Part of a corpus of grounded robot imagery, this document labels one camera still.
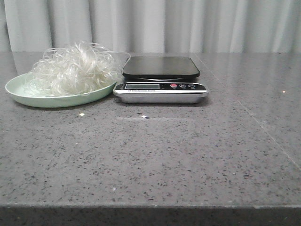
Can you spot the white vermicelli noodle bundle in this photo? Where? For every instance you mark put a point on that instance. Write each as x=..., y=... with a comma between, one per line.
x=76, y=70

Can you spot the black silver kitchen scale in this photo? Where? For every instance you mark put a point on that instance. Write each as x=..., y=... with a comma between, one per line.
x=160, y=80

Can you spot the light green plastic plate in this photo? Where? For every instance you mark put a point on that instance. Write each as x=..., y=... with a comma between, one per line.
x=16, y=88

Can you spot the white pleated curtain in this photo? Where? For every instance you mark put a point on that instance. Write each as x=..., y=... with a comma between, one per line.
x=210, y=26

